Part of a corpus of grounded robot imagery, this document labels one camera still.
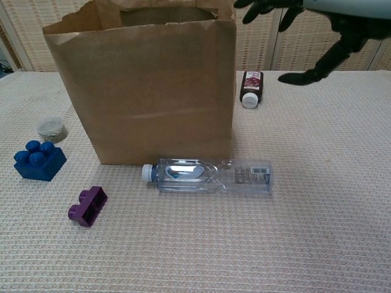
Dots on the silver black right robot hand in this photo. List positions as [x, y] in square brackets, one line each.
[351, 27]

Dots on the clear plastic water bottle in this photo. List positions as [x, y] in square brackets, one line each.
[214, 178]

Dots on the dark juice bottle white cap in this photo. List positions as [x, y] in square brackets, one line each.
[252, 84]

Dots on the brown paper bag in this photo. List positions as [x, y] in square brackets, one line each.
[146, 91]

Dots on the beige bamboo folding screen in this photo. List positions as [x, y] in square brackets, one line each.
[262, 45]

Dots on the white woven tablecloth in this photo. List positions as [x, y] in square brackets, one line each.
[305, 229]

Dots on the purple toy brick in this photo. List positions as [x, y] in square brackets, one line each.
[91, 207]

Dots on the blue toy brick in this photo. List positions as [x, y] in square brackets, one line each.
[42, 168]

